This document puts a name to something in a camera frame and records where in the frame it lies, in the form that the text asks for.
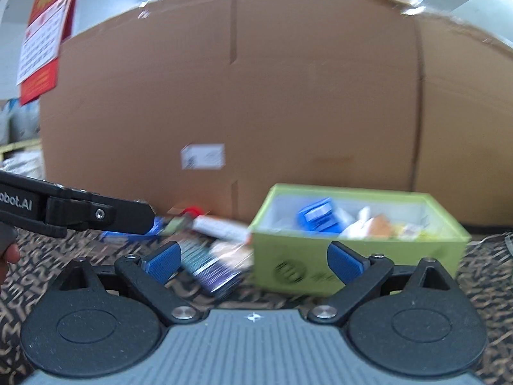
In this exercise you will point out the white packet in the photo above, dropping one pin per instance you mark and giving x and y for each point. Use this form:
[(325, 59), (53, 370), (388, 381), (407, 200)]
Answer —
[(352, 222)]

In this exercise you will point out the grey plastic bag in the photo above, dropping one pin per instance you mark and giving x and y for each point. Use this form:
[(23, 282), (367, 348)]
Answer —
[(26, 124)]

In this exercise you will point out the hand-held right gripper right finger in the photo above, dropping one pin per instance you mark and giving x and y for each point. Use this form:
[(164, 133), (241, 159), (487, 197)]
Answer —
[(344, 264)]

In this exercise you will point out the person's left hand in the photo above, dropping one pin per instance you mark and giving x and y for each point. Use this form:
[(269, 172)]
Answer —
[(8, 254)]

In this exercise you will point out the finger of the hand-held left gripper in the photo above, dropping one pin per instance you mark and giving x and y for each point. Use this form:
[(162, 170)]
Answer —
[(120, 216)]

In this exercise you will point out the dark striped packet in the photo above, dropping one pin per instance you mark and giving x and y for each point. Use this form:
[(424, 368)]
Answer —
[(208, 264)]

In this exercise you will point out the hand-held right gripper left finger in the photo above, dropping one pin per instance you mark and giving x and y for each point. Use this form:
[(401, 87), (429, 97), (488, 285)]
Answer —
[(164, 262)]

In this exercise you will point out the black tan letter-print mat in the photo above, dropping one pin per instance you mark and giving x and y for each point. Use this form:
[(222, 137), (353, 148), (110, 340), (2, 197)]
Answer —
[(489, 296)]

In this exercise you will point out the white shipping label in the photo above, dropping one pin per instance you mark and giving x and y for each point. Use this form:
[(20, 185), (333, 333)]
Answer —
[(203, 156)]

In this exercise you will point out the white box with orange edge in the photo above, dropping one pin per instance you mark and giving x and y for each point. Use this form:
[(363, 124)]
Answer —
[(224, 226)]

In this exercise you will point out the pale pink packet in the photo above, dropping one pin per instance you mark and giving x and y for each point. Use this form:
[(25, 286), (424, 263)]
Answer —
[(236, 254)]

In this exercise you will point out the red wall poster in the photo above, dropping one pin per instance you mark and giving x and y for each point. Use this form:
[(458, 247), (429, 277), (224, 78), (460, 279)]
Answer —
[(44, 40)]

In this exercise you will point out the red small box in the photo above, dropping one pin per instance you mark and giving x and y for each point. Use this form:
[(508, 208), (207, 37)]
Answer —
[(193, 211)]

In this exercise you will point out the pale orange patterned packet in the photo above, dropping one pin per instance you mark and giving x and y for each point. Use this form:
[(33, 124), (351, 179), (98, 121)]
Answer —
[(380, 226)]

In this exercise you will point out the blue box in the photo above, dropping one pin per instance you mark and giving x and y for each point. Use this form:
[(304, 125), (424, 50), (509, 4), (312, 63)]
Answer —
[(316, 214)]

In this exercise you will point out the large cardboard box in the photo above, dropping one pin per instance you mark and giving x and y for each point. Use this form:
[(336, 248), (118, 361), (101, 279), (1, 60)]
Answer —
[(280, 88)]

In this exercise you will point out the light green box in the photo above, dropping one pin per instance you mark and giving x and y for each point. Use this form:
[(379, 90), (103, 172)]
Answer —
[(288, 248)]

